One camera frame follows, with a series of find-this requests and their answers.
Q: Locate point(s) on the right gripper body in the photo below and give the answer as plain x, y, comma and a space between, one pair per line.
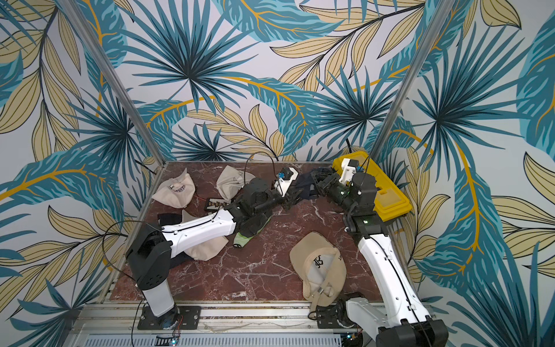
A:
329, 184

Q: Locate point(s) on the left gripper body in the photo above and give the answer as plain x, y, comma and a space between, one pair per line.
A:
287, 200

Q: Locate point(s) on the white perforated cap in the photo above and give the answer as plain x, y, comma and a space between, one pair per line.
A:
231, 181

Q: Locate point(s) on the tan khaki cap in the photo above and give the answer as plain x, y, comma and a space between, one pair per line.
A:
321, 268

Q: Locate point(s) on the cream Colorado cap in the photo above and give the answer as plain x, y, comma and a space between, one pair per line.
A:
205, 250

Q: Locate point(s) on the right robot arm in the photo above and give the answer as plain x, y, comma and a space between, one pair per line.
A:
405, 321

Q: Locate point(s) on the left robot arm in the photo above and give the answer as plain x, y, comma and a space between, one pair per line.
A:
153, 249

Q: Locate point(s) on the green black cap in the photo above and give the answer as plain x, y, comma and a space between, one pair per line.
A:
250, 229

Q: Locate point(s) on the yellow black toolbox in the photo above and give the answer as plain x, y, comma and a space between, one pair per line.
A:
390, 202

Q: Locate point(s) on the black charger board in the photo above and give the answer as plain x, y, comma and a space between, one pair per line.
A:
215, 204

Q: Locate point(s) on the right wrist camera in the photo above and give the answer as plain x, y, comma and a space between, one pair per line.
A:
349, 168

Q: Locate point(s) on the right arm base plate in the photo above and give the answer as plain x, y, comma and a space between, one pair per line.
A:
332, 317

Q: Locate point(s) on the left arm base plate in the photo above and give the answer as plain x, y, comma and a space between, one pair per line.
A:
184, 318

